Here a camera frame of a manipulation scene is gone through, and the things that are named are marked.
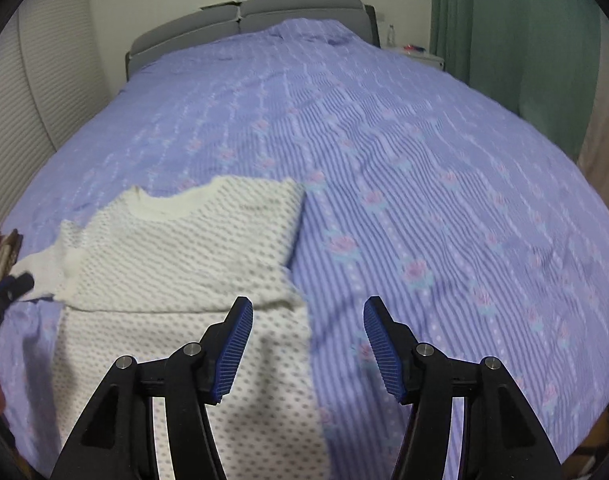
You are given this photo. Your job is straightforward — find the white polka dot shirt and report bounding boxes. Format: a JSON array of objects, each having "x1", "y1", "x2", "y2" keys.
[{"x1": 15, "y1": 176, "x2": 329, "y2": 479}]

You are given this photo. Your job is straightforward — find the purple floral bed cover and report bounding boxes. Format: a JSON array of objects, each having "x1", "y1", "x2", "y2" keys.
[{"x1": 6, "y1": 20, "x2": 609, "y2": 479}]

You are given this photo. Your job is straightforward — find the white louvered wardrobe doors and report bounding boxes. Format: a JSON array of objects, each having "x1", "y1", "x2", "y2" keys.
[{"x1": 0, "y1": 0, "x2": 110, "y2": 224}]

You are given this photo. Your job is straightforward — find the grey upholstered headboard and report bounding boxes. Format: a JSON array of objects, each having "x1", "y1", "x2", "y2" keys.
[{"x1": 126, "y1": 0, "x2": 381, "y2": 77}]

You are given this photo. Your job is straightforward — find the items on headboard shelf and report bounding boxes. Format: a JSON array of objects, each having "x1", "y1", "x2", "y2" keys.
[{"x1": 200, "y1": 0, "x2": 250, "y2": 10}]

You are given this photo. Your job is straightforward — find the white nightstand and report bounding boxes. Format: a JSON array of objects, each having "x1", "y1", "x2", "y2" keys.
[{"x1": 386, "y1": 47, "x2": 445, "y2": 72}]

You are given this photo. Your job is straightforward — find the green curtain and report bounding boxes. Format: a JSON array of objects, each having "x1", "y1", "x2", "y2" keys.
[{"x1": 431, "y1": 0, "x2": 601, "y2": 159}]

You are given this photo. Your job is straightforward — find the red item on nightstand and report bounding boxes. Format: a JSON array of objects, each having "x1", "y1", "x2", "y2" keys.
[{"x1": 402, "y1": 44, "x2": 427, "y2": 56}]

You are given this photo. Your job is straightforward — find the clear plastic bottle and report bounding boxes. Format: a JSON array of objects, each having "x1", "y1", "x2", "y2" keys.
[{"x1": 386, "y1": 24, "x2": 396, "y2": 48}]

